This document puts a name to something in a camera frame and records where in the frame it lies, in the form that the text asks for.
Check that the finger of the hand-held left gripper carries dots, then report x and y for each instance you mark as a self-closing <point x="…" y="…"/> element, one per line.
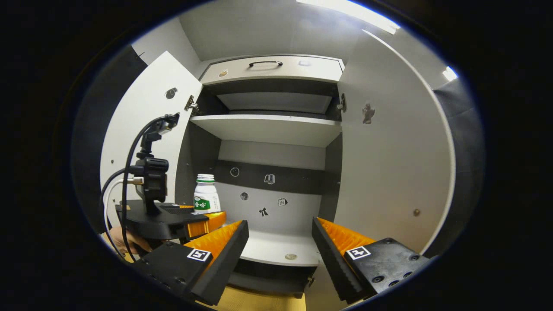
<point x="205" y="224"/>

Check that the black backdrop cloth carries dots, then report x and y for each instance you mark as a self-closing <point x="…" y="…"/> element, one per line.
<point x="466" y="151"/>

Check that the white cabinet door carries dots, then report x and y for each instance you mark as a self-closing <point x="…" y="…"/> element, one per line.
<point x="142" y="108"/>
<point x="389" y="172"/>

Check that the grey cabinet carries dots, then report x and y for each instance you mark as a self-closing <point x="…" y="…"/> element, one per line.
<point x="268" y="127"/>

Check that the white bottle with green label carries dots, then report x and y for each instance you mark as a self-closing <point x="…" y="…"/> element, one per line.
<point x="206" y="194"/>

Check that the beige drawer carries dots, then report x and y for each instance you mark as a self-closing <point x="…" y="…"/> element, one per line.
<point x="276" y="71"/>

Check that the small ceiling light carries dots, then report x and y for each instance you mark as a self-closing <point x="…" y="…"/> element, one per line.
<point x="449" y="73"/>

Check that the long ceiling light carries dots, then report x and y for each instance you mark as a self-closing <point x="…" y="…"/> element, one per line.
<point x="350" y="11"/>

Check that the metal door hinge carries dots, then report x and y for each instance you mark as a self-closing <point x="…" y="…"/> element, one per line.
<point x="190" y="103"/>
<point x="343" y="103"/>
<point x="310" y="281"/>

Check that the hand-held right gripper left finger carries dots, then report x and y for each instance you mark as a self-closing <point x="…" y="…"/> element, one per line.
<point x="227" y="263"/>

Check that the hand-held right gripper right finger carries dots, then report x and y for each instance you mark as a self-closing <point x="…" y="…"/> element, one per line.
<point x="332" y="263"/>

